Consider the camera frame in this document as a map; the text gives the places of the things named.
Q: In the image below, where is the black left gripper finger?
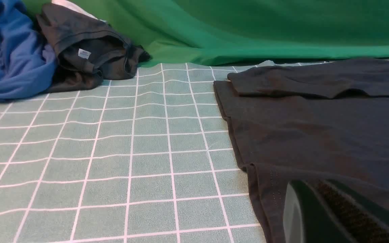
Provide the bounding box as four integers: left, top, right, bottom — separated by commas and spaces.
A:
283, 180, 389, 243

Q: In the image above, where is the dark gray long-sleeve shirt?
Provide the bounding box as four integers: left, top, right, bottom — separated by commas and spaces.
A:
213, 58, 389, 243

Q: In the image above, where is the crumpled dark brown shirt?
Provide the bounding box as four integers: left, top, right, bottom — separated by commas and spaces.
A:
36, 1, 150, 93

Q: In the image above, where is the crumpled blue shirt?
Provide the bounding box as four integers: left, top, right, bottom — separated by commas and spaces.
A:
0, 0, 57, 100

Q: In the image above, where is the teal grid-pattern tablecloth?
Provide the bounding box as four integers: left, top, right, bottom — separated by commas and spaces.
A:
0, 63, 265, 243

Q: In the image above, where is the green backdrop cloth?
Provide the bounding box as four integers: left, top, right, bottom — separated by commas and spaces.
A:
22, 0, 389, 67

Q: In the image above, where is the white cloth behind pile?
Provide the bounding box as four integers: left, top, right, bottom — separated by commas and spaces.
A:
51, 0, 107, 23

